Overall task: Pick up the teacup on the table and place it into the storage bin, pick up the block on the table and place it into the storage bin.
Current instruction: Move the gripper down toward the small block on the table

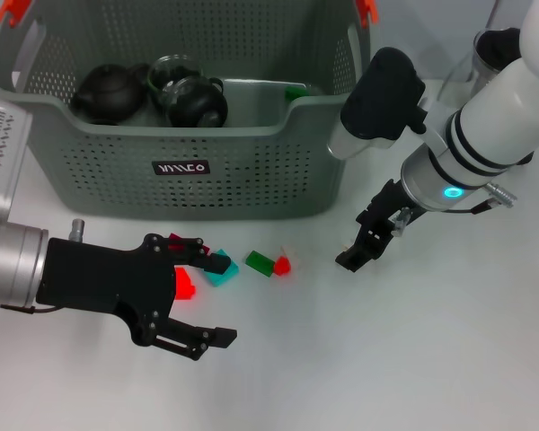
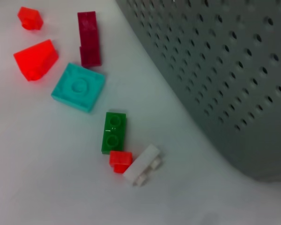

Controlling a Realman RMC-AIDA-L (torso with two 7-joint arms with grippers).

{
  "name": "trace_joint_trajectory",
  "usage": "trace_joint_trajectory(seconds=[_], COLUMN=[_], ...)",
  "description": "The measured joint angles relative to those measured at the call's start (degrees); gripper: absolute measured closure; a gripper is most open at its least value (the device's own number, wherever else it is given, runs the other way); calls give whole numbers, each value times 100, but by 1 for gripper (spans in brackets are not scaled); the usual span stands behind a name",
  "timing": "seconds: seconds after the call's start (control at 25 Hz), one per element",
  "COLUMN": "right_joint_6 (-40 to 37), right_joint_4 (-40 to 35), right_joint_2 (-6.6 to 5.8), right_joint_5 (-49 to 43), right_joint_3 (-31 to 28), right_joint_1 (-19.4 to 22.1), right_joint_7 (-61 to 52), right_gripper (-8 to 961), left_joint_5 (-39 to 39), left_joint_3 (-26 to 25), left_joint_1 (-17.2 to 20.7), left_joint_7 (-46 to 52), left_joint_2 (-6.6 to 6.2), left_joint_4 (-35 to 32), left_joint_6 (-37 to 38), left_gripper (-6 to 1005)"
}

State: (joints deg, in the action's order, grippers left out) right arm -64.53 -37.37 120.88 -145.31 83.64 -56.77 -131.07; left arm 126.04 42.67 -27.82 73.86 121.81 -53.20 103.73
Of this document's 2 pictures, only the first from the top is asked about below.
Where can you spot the dark green block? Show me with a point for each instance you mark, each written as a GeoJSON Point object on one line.
{"type": "Point", "coordinates": [259, 262]}

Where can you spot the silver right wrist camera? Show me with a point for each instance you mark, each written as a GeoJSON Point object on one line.
{"type": "Point", "coordinates": [382, 103]}

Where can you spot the small red block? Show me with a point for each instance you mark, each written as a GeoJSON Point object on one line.
{"type": "Point", "coordinates": [282, 266]}

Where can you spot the dark red long block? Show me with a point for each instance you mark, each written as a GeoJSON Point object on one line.
{"type": "Point", "coordinates": [175, 236]}

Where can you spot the teal square block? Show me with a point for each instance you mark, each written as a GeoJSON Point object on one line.
{"type": "Point", "coordinates": [227, 276]}

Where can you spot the grey perforated storage bin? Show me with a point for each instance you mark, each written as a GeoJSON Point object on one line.
{"type": "Point", "coordinates": [206, 188]}

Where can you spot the black clay teapot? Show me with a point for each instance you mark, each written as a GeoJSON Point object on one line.
{"type": "Point", "coordinates": [110, 90]}

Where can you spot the translucent white block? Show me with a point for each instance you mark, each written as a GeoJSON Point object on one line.
{"type": "Point", "coordinates": [292, 251]}

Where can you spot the bright green block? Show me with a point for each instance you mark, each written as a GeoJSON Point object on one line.
{"type": "Point", "coordinates": [296, 93]}

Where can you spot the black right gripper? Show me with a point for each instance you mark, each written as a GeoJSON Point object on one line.
{"type": "Point", "coordinates": [386, 208]}

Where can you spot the red slope block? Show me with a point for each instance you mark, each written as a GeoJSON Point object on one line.
{"type": "Point", "coordinates": [185, 285]}

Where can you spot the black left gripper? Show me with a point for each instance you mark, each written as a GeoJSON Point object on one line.
{"type": "Point", "coordinates": [103, 278]}

